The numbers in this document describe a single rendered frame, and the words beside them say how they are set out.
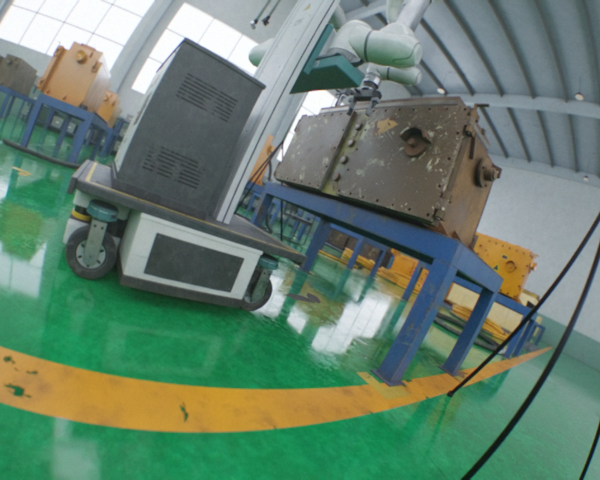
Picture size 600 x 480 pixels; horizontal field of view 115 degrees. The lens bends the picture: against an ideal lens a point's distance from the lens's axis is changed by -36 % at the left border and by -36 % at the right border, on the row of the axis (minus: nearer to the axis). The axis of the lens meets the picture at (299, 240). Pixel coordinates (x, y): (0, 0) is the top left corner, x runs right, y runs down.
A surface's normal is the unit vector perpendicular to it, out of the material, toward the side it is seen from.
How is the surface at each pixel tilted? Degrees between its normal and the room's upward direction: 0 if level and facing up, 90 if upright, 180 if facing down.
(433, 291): 90
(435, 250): 90
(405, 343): 90
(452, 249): 90
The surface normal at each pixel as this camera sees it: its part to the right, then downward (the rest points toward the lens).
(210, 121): 0.58, 0.32
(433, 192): -0.76, -0.30
